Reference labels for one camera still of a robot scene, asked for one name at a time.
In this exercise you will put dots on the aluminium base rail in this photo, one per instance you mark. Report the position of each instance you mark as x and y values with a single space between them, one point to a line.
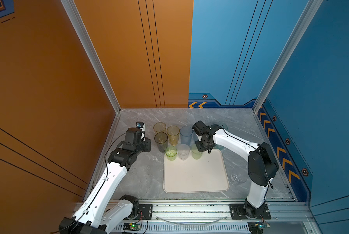
285 217

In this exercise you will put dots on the yellow tall cup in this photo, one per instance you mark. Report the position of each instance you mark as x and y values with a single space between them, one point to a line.
173 135

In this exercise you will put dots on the grey smoky tall cup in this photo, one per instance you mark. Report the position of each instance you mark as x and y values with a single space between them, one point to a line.
161 140

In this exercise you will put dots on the green circuit board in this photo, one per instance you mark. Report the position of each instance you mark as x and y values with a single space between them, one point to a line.
131 227
258 227

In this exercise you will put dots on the clear dimpled small cup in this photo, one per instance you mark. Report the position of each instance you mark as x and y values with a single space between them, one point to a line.
183 151

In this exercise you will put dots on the blue tall cup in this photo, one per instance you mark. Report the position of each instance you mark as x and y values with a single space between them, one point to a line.
195 137
186 134

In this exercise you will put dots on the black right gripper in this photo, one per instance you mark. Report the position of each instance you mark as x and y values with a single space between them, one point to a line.
201 149

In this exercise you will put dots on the blue tall cup right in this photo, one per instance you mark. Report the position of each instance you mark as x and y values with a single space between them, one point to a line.
195 137

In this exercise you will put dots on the clear faceted small cup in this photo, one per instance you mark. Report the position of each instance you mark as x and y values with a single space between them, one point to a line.
239 176

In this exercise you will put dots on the small green cup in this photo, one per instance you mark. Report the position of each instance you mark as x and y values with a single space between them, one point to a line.
196 154
171 153

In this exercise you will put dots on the left aluminium corner post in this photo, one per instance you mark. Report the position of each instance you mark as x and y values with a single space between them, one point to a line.
83 35

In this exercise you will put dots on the white rectangular tray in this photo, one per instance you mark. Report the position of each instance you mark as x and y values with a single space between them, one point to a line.
206 174

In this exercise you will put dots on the aluminium corner post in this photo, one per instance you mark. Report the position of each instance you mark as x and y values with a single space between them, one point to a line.
300 28
83 35

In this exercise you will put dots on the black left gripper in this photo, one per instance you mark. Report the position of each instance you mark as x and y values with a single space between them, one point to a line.
146 141

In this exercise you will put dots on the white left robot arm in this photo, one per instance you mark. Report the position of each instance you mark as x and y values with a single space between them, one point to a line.
91 217

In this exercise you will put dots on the amber tall cup back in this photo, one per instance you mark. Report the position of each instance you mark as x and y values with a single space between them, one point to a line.
159 127

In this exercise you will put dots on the left green circuit board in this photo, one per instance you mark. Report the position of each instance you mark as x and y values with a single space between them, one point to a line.
131 227

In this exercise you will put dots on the clear tube on rail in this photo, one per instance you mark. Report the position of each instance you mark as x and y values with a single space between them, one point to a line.
189 223

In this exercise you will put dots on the right aluminium corner post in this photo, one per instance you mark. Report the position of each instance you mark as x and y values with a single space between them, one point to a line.
300 28

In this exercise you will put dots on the right green circuit board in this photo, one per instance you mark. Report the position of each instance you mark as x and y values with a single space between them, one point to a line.
258 227

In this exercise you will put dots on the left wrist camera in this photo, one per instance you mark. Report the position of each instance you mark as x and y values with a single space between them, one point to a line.
140 125

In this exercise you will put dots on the teal tall cup front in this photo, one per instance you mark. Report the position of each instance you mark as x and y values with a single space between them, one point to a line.
220 147

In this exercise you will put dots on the teal tall cup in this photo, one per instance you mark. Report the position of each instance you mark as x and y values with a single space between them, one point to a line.
223 126
220 147

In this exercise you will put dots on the blue tall cup left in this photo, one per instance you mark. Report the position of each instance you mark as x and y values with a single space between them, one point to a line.
186 134

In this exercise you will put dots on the teal tall cup back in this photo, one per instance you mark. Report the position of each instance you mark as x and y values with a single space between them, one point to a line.
223 126

